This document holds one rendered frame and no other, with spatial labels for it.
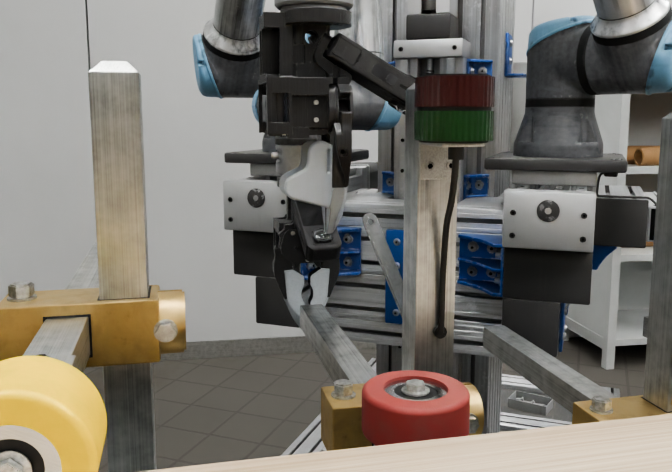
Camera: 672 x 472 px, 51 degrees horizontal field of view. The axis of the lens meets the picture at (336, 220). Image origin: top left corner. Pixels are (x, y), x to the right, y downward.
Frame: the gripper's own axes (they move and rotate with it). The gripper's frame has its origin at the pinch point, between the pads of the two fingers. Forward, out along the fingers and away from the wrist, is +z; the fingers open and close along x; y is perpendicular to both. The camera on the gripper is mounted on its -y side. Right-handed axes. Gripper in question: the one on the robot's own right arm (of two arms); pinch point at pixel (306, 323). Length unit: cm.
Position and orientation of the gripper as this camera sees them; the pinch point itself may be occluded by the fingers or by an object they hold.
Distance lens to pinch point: 96.9
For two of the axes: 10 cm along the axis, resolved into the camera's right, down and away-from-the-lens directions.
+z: 0.0, 9.9, 1.5
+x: -9.7, 0.3, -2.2
